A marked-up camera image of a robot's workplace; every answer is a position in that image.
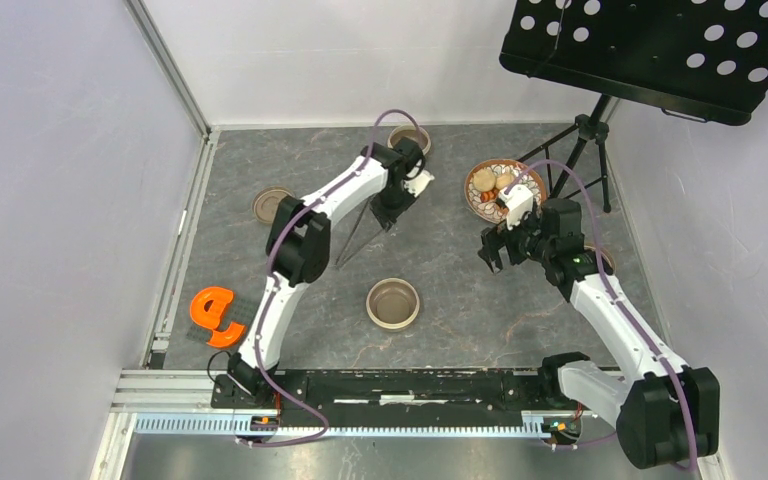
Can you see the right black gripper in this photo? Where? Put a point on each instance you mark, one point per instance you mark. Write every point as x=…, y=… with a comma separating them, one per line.
x=492, y=242

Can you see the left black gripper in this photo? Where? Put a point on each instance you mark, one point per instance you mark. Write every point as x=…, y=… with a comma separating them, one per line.
x=389, y=215

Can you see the orange fried food piece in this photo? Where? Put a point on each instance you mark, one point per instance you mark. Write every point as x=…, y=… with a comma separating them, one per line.
x=500, y=206

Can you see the round bread bun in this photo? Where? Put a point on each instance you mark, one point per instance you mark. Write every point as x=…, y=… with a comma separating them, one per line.
x=484, y=180

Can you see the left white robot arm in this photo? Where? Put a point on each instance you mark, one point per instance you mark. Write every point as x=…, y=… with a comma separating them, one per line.
x=299, y=246

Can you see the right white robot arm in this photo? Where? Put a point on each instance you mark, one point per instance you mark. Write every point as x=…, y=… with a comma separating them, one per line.
x=663, y=410

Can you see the patterned orange plate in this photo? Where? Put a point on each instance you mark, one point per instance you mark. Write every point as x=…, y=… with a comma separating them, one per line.
x=486, y=210

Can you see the far brown bowl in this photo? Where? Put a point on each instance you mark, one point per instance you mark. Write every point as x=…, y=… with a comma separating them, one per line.
x=421, y=137

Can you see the brown bowl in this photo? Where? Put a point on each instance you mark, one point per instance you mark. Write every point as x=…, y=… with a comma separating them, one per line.
x=393, y=304
x=421, y=137

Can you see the near brown bowl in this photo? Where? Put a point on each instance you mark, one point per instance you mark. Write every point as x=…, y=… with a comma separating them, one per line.
x=393, y=304

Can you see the right brown lid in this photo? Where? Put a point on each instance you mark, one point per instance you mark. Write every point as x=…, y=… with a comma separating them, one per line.
x=607, y=258

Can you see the brown lid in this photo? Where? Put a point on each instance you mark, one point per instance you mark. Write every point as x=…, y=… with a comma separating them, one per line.
x=607, y=258
x=266, y=202

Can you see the left brown lid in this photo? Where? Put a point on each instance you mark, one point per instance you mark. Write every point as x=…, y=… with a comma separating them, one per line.
x=266, y=202

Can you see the grey lego baseplate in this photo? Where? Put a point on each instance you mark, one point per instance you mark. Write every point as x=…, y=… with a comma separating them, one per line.
x=242, y=310

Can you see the orange horseshoe toy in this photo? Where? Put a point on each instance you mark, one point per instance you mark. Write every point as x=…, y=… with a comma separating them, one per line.
x=207, y=310

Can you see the black music stand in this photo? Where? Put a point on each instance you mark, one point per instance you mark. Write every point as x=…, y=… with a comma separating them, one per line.
x=700, y=60

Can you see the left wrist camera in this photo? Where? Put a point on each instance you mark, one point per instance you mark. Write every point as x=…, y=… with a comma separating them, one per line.
x=418, y=184

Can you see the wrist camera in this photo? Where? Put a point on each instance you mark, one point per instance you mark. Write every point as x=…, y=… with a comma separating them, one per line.
x=418, y=184
x=518, y=200

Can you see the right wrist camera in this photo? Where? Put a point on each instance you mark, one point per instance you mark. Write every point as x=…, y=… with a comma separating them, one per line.
x=518, y=200

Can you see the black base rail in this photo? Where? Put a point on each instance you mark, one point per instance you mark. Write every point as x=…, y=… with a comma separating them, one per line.
x=391, y=398

